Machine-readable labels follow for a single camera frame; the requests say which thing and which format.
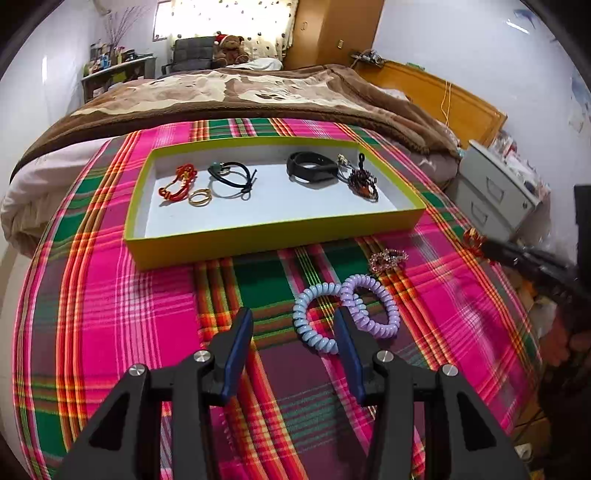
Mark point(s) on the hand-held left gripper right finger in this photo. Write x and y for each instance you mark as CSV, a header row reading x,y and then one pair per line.
x,y
349,355

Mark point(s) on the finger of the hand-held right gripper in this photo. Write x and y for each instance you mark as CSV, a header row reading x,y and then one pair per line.
x,y
521,258

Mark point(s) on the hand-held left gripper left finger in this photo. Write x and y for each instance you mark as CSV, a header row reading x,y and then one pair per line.
x,y
235,355

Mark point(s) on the small red hair accessory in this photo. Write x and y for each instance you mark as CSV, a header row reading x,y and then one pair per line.
x,y
474,237

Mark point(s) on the yellow-green shallow box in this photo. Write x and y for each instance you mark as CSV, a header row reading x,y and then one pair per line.
x,y
277,240

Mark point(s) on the gold rings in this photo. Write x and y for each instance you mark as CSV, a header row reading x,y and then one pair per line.
x,y
199,197

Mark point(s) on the brown hair claw clip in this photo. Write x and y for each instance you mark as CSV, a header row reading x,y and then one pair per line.
x,y
364,184

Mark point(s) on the black wristband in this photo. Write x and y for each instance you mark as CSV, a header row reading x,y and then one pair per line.
x,y
300,170

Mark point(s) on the person's right hand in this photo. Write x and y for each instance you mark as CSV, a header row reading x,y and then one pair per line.
x,y
561,344

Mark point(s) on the white drawer nightstand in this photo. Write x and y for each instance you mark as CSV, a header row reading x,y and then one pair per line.
x,y
494,189

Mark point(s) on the clutter on nightstand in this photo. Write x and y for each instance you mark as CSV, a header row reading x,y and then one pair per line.
x,y
521,161

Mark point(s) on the pink rhinestone hair clip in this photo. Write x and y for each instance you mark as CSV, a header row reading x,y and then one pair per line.
x,y
388,258

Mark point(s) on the pink green plaid cloth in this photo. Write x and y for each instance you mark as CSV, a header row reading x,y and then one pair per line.
x,y
115,300

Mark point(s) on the wooden headboard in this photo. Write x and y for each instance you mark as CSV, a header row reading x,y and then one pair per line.
x,y
443,97

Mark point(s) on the brown patterned blanket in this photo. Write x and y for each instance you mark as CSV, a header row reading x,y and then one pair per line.
x,y
231,99

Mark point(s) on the white pillow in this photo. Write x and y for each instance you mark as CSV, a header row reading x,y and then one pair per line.
x,y
258,64

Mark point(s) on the wooden wardrobe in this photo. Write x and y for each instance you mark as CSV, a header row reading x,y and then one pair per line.
x,y
332,32

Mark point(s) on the dark grey chair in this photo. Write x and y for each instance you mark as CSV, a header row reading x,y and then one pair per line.
x,y
191,55

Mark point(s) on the grey desk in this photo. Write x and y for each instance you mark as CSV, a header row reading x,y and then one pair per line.
x,y
115,76

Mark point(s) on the brown teddy bear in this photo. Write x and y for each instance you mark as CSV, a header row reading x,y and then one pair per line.
x,y
231,48

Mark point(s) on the bottles on desk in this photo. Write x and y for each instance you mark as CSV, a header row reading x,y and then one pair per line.
x,y
104,57

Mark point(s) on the spotted curtain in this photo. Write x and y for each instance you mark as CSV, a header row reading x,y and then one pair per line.
x,y
258,27

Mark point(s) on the window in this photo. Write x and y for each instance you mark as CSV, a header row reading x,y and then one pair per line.
x,y
164,18

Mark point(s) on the vase with bare branches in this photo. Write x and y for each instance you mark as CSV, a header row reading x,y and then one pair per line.
x,y
117,27

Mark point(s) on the pale wall poster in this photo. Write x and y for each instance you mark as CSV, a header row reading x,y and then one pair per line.
x,y
582,101

